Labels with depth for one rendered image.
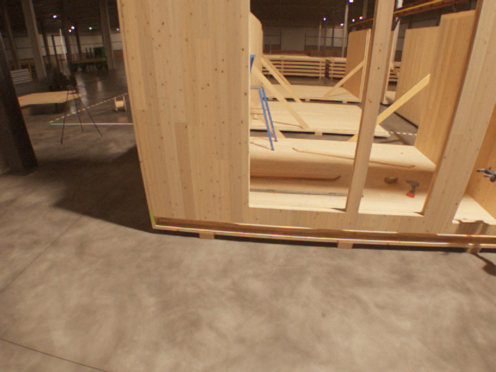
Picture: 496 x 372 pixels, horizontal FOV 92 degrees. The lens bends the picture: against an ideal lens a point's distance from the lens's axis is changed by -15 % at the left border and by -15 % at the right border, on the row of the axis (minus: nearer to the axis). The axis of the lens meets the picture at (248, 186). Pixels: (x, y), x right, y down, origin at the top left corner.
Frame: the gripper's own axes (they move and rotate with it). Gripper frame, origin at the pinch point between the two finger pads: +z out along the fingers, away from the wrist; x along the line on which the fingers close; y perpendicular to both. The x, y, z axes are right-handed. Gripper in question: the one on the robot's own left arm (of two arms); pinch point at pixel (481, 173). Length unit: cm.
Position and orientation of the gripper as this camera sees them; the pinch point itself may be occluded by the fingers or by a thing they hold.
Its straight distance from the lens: 350.3
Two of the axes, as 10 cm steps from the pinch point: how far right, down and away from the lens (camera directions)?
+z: -9.9, -0.4, 1.1
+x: -1.2, 4.6, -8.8
